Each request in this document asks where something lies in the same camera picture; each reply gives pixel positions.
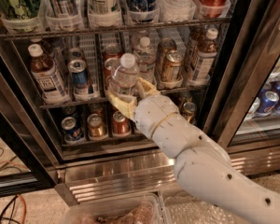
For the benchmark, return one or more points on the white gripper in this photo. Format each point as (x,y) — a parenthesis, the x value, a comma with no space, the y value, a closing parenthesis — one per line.
(152,112)

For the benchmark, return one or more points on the clear water bottle front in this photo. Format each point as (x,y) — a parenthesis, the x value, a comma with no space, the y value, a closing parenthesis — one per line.
(124,74)

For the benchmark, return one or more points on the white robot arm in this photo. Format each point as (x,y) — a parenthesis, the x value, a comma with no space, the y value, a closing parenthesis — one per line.
(201,167)

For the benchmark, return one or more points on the red can bottom shelf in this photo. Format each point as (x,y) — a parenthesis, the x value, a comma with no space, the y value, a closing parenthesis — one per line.
(120,124)

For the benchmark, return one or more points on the gold can front middle shelf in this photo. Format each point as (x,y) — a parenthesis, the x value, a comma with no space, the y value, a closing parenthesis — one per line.
(171,69)

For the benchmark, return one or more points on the gold can shelf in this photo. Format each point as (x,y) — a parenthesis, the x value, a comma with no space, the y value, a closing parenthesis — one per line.
(165,45)
(171,69)

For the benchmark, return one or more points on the clear water bottle rear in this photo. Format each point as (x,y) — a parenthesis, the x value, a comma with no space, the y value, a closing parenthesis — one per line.
(145,55)

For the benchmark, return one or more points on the gold can rear middle shelf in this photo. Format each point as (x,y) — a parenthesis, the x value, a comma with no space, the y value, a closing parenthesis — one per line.
(165,45)

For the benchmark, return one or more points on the blue pepsi can middle shelf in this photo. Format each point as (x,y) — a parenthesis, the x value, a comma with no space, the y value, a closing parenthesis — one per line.
(79,71)

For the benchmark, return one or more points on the blue pepsi can shelf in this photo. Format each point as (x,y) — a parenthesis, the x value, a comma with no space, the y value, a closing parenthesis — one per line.
(79,71)
(72,131)

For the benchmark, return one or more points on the blue pepsi can bottom shelf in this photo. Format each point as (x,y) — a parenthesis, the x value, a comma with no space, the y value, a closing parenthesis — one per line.
(72,131)

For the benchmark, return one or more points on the brown tea bottle right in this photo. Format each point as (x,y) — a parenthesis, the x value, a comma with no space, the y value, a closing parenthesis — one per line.
(203,55)

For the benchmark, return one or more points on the brown tea bottle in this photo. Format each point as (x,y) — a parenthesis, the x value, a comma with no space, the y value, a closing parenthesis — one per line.
(203,55)
(47,76)

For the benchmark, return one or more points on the steel fridge bottom grille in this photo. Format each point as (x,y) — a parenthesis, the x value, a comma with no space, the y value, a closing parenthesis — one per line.
(94,171)

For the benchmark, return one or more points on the brown tea bottle left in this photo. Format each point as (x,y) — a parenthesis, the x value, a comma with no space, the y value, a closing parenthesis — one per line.
(47,76)

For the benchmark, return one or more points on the pepsi bottle top shelf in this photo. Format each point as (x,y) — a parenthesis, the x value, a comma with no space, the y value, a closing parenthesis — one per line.
(142,10)

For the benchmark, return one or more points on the clear water bottle top shelf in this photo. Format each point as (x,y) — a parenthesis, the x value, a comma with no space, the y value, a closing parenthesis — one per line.
(176,10)

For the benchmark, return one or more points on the white label bottle top shelf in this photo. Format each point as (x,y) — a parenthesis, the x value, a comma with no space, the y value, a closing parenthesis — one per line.
(104,13)

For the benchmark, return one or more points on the striped can top shelf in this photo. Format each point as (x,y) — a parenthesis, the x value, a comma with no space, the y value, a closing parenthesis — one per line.
(64,15)

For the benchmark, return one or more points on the left fridge glass door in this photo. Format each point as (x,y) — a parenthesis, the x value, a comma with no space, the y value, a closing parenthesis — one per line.
(21,128)

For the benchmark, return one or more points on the blue pepsi cans right fridge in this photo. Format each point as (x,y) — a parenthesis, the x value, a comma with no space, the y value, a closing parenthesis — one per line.
(267,102)

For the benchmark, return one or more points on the green bottle top shelf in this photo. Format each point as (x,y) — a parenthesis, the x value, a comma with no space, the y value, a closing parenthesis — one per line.
(21,16)

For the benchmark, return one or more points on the red coca-cola can front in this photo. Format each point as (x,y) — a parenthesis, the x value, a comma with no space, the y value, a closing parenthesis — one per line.
(109,63)

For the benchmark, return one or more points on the red coca-cola can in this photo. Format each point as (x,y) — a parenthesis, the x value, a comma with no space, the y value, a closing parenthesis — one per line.
(109,63)
(112,51)

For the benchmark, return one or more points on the gold can bottom right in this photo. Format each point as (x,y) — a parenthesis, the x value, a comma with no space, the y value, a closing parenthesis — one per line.
(189,111)

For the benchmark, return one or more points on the gold can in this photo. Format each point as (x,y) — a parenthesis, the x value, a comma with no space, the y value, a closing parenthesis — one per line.
(189,111)
(96,127)

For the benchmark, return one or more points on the gold can bottom left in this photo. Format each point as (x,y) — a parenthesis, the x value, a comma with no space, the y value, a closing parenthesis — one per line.
(96,127)

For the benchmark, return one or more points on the red coca-cola can rear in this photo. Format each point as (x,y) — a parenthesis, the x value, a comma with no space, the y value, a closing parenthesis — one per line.
(112,51)

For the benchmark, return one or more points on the silver can behind pepsi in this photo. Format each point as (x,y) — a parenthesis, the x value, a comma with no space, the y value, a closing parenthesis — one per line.
(75,54)

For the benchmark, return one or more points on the clear plastic bin left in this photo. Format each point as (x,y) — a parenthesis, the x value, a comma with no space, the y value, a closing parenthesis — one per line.
(131,209)

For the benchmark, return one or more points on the clear plastic bin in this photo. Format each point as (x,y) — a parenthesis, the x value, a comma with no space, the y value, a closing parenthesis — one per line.
(176,191)
(131,209)

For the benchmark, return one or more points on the clear plastic bin right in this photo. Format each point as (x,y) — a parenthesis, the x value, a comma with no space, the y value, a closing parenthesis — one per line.
(176,191)

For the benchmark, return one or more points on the bubble wrap sheet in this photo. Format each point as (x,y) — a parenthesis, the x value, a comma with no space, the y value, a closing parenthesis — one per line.
(188,210)

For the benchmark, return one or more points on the middle wire shelf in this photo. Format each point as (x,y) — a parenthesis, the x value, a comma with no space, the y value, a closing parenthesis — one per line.
(104,99)

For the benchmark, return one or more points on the right fridge door frame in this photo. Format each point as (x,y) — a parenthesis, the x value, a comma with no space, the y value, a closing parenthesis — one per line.
(247,57)

